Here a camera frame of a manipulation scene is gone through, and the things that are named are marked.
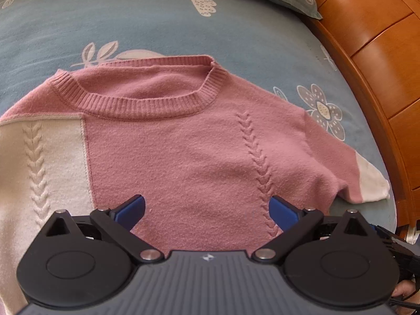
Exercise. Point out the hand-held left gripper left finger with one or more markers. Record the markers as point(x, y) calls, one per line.
point(133, 208)

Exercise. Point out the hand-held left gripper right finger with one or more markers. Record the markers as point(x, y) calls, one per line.
point(282, 213)

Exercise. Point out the pink and white knit sweater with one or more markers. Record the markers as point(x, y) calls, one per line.
point(183, 157)

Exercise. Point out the person's right hand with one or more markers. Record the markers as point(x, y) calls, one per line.
point(404, 290)

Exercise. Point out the wooden headboard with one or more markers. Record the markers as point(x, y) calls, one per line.
point(370, 39)

